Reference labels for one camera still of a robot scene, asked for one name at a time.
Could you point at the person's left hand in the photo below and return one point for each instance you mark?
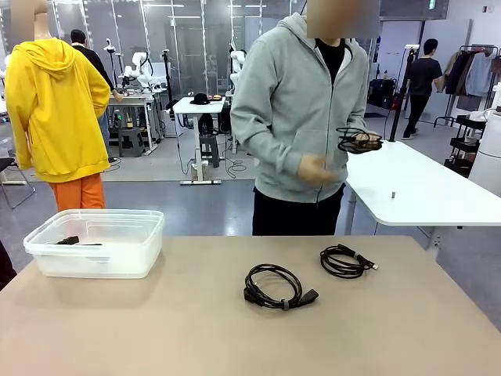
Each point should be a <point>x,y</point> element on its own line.
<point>375,141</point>

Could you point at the person's right hand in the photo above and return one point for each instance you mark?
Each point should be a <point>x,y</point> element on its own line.
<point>315,168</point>

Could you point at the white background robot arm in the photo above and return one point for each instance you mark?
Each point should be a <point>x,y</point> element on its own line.
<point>141,66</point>
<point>236,62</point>

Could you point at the person's left forearm grey sleeve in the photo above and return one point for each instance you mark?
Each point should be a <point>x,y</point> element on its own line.
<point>358,117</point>

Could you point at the black luggage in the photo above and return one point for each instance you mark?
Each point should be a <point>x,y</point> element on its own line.
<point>381,94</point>

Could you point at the white table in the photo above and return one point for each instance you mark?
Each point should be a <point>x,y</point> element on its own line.
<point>411,176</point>

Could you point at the person in grey hoodie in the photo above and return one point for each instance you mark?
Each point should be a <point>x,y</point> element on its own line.
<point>282,98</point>

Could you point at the person in black t-shirt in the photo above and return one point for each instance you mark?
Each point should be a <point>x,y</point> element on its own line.
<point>422,78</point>

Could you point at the grey stool under desk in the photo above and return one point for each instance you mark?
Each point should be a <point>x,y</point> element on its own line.
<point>209,150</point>

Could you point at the black clothes rack with coats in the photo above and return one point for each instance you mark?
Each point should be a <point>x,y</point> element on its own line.
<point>466,74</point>

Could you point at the white cylindrical machine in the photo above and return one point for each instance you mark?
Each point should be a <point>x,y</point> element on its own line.
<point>489,156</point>

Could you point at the white standing desk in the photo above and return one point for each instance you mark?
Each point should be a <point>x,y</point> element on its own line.
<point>199,107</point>

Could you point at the black hat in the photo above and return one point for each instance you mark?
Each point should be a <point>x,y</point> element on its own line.
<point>200,98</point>

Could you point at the black background tripod pole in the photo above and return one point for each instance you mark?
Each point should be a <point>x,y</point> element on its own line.
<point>168,82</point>

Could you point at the grey plastic stool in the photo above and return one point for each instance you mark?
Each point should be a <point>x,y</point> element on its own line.
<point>131,143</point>

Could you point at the background workbench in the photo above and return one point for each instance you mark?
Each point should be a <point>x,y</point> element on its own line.
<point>133,100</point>

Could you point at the orange trousers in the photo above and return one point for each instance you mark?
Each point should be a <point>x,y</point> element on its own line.
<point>82,192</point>

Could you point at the translucent white plastic container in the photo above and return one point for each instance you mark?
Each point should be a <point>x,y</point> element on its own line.
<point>98,262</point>

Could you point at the person in black sweater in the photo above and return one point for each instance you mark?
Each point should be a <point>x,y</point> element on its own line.
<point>98,62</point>

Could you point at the yellow hoodie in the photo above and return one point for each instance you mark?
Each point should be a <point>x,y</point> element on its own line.
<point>51,109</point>

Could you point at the beige display mannequin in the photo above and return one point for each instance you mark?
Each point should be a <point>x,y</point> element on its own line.
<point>42,31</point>

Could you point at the black chair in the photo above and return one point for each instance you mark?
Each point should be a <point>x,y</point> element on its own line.
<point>8,164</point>

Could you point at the black pole camera stand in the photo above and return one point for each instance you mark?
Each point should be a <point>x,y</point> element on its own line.
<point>403,86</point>

